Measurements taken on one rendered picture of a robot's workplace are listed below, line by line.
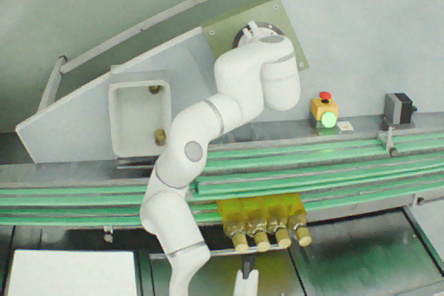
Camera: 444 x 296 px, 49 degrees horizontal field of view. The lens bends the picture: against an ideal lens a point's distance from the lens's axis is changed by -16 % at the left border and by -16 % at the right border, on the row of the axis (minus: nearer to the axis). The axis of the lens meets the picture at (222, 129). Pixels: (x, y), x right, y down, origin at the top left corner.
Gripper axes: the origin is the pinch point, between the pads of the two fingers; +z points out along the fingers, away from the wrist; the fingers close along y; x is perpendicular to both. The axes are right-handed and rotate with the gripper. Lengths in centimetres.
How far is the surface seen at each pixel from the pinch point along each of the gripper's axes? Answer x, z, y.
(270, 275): -5.5, 12.3, -13.0
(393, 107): -43, 56, 20
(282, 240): -7.9, 11.6, 1.1
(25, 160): 96, 68, -14
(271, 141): -3.3, 39.9, 14.6
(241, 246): 2.4, 8.7, 0.8
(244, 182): 3.5, 31.7, 6.0
